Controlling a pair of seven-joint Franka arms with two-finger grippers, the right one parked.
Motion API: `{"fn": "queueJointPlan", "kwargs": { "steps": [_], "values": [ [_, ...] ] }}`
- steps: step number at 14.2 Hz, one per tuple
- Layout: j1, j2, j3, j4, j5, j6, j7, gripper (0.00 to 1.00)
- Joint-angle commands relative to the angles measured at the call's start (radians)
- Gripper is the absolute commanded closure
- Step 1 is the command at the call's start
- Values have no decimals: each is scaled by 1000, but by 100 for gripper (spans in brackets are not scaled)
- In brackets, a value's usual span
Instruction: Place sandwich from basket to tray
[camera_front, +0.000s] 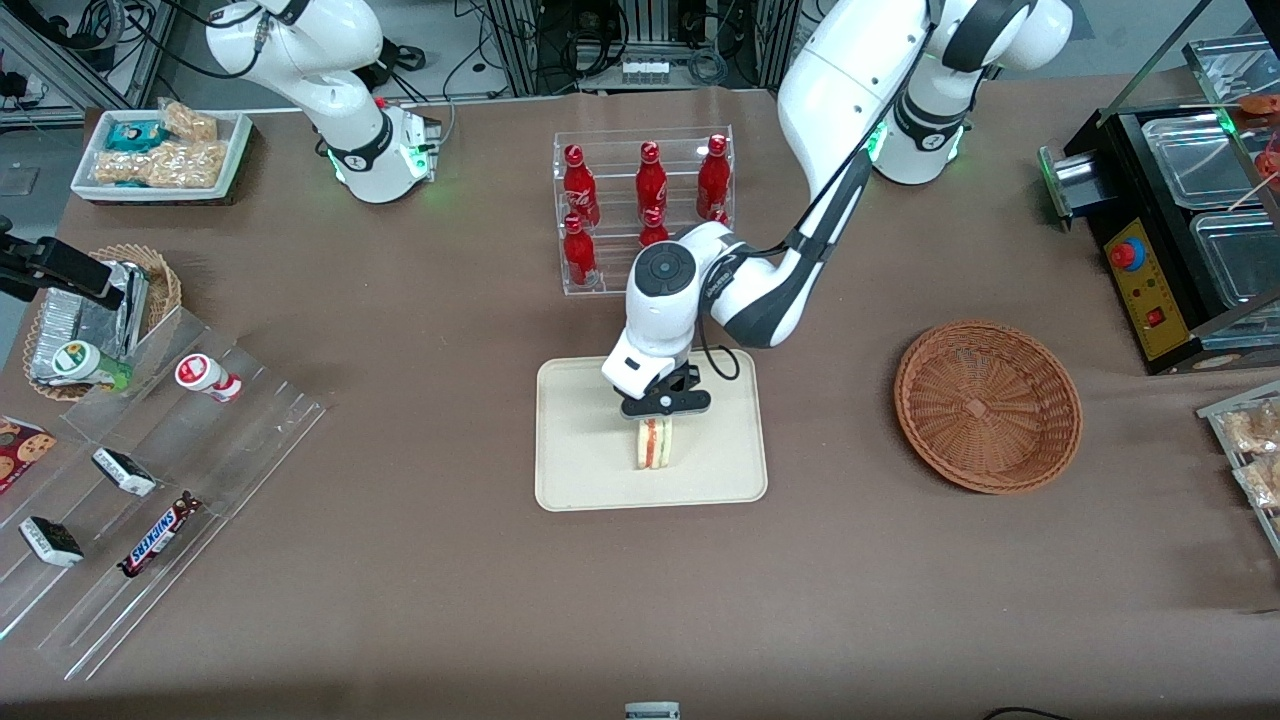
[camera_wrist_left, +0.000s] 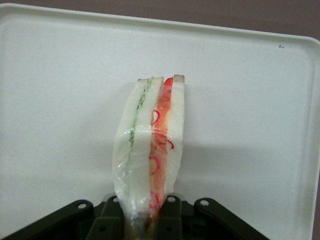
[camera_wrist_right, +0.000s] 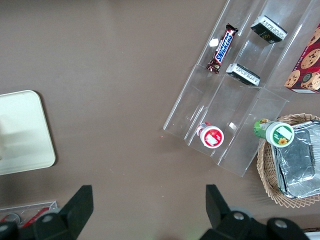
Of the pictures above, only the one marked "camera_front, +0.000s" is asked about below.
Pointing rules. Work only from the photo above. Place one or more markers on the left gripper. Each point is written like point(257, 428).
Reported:
point(684, 377)

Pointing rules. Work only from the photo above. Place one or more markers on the triangle sandwich with red filling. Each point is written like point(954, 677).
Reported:
point(653, 445)

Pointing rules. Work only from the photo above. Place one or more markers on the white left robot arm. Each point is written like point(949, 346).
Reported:
point(850, 80)

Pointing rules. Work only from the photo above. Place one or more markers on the cream rectangular plastic tray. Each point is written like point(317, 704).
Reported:
point(590, 450)

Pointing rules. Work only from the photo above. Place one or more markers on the brown wicker basket with packs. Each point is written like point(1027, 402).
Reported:
point(160, 280)

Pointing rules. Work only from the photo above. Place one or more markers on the white tray of snacks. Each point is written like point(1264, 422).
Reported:
point(90, 185)

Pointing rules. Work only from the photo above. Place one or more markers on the round brown wicker basket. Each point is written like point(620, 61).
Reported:
point(985, 405)

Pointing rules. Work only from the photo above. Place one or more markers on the metal tray of snack packs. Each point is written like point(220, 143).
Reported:
point(1225, 415)

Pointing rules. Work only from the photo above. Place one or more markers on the clear acrylic bottle rack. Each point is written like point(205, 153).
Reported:
point(620, 150)

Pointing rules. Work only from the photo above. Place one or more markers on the small rice cracker pack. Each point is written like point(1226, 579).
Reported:
point(190, 122)

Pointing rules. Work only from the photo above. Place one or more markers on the white power strip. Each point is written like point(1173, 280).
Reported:
point(645, 70)

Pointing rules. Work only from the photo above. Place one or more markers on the large rice cracker pack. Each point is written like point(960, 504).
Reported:
point(160, 165)

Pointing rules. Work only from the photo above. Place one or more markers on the teal snack package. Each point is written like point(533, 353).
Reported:
point(135, 135)

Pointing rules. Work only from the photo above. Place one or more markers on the brown table cover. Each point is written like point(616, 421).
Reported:
point(450, 600)

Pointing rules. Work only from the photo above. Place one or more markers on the red-capped white drink bottle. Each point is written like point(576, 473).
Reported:
point(205, 377)

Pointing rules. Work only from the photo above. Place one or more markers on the small grey device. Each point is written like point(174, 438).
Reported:
point(652, 711)

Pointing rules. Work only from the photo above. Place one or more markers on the clear acrylic sloped display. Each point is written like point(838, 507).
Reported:
point(240, 440)

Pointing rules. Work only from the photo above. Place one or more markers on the silver foil package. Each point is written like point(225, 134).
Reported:
point(90, 320)

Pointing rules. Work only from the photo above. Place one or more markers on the green-capped white drink bottle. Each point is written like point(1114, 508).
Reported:
point(80, 362)

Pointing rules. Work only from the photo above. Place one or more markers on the black and white snack bar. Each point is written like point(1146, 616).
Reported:
point(50, 541)
point(125, 472)

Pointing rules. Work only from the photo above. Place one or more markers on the grey metal box attachment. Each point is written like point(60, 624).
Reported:
point(1068, 180)

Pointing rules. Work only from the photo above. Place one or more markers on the brown snickers bar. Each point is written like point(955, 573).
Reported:
point(160, 535)

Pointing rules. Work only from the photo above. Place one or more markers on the chocolate chip cookie pack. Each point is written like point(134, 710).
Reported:
point(20, 450)

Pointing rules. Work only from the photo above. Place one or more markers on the black appliance with yellow panel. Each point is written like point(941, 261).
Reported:
point(1150, 290)

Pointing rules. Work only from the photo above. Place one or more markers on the steel food pan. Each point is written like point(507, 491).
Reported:
point(1240, 260)
point(1190, 160)

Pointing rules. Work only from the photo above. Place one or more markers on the bagged snack pack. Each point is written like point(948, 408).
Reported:
point(1252, 430)
point(1264, 482)

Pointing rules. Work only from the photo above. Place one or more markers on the black round-ended wrist camera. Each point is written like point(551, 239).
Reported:
point(668, 402)

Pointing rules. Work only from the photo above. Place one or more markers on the aluminium equipment frame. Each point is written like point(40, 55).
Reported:
point(520, 40)

